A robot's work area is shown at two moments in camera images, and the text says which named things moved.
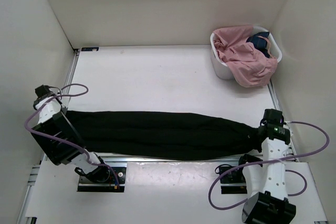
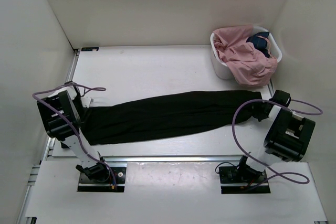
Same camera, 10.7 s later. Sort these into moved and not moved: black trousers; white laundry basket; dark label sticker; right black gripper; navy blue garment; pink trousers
Moved: right black gripper; black trousers
Not moved: pink trousers; white laundry basket; navy blue garment; dark label sticker
